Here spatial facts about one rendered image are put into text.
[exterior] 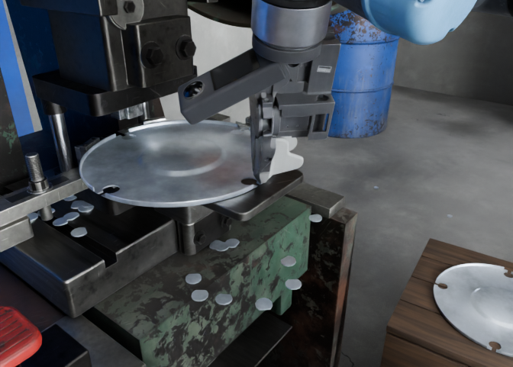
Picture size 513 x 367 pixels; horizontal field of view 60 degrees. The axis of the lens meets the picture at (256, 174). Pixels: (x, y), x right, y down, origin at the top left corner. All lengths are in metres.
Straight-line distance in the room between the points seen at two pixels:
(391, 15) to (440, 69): 3.62
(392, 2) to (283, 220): 0.51
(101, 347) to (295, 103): 0.36
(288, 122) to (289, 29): 0.12
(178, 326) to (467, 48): 3.48
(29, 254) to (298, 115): 0.39
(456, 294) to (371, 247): 0.75
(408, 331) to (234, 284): 0.46
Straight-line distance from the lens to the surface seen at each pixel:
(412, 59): 4.00
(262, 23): 0.43
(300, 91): 0.49
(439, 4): 0.33
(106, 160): 0.69
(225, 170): 0.63
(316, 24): 0.43
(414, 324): 1.05
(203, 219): 0.67
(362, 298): 1.61
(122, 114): 0.73
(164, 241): 0.67
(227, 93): 0.46
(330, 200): 0.84
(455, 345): 1.04
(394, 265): 1.78
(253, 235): 0.73
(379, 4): 0.33
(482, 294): 1.17
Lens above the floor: 1.06
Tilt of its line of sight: 27 degrees down
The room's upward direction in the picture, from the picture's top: straight up
